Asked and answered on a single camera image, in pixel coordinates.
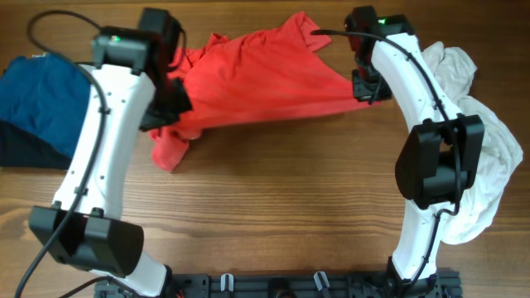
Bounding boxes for red t-shirt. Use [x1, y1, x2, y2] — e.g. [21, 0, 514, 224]
[149, 12, 368, 171]

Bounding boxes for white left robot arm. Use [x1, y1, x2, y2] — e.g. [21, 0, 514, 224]
[29, 22, 190, 297]

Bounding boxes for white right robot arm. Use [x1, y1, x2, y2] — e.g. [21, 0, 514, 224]
[344, 6, 484, 297]

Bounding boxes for white crumpled shirt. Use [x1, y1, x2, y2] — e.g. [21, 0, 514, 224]
[422, 41, 523, 245]

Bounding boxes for blue folded shirt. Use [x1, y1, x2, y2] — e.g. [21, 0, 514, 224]
[1, 55, 90, 157]

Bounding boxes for black folded shirt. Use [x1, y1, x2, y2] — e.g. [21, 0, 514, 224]
[1, 121, 71, 170]

